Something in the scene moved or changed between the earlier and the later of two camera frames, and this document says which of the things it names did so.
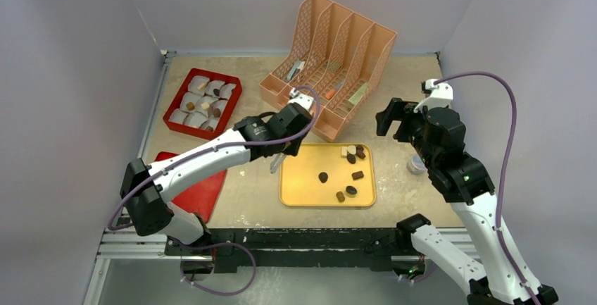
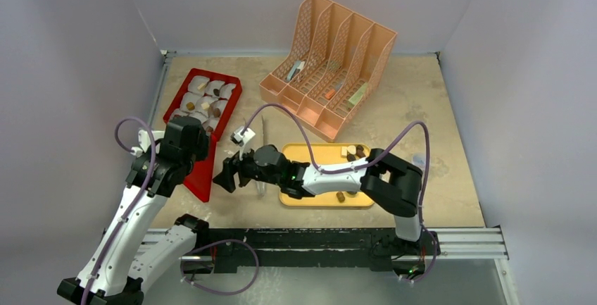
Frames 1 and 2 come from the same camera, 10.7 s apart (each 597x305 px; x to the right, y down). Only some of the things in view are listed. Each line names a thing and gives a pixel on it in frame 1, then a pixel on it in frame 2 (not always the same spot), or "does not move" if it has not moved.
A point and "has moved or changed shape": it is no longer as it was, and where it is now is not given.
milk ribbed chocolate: (340, 196) does not move
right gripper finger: (394, 112) → (226, 179)
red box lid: (200, 199) has moved or changed shape
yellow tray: (329, 175) does not move
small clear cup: (417, 165) does not move
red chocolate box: (204, 103) does not move
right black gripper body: (394, 122) → (237, 172)
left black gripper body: (290, 147) → (201, 150)
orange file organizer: (341, 57) does not move
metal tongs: (277, 161) has moved or changed shape
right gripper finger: (405, 128) → (244, 179)
